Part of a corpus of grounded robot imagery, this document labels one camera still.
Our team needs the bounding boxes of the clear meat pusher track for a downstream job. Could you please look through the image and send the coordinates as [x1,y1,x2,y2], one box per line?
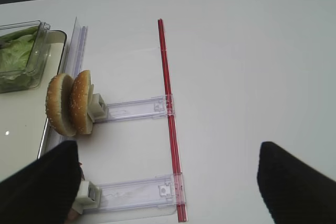
[83,174,186,214]

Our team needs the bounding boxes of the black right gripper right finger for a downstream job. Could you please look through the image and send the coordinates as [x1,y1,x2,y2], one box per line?
[257,142,335,223]

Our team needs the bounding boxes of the white bun pusher block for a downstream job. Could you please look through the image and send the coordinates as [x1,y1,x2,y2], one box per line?
[87,93,108,123]

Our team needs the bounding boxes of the red rail strip right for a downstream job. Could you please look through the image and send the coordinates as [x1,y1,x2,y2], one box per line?
[157,18,188,222]

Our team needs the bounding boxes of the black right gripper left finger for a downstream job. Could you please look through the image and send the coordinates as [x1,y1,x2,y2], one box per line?
[1,141,81,223]

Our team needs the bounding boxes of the cream metal tray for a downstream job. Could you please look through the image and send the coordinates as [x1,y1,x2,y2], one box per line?
[0,30,68,159]

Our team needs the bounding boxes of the sesame bun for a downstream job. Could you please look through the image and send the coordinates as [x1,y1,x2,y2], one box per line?
[69,70,93,135]
[45,73,76,137]

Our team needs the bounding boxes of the sesame bun top rear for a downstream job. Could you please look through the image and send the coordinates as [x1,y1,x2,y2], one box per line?
[69,70,93,135]

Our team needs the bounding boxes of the sesame bun top front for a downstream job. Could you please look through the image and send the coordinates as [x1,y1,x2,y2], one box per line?
[45,73,76,137]

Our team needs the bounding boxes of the white meat pusher block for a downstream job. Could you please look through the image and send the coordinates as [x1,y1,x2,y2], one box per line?
[72,180,101,214]

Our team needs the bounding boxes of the clear bun pusher track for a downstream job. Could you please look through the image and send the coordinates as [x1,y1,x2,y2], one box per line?
[95,95,175,123]

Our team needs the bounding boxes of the clear divider wall right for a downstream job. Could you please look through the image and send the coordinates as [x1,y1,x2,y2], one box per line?
[37,19,88,158]

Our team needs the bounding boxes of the green lettuce leaves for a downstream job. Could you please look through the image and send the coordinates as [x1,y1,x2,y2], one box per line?
[1,26,38,93]

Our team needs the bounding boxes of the clear plastic salad box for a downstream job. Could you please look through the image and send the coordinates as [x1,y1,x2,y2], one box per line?
[1,20,50,93]

